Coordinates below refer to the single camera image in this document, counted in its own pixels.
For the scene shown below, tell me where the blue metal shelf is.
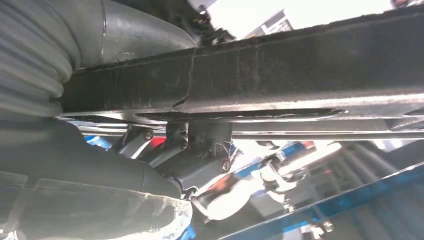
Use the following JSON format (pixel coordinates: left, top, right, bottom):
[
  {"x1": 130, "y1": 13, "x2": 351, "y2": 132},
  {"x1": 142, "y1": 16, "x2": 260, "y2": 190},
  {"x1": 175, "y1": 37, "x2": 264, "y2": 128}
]
[{"x1": 216, "y1": 161, "x2": 424, "y2": 240}]

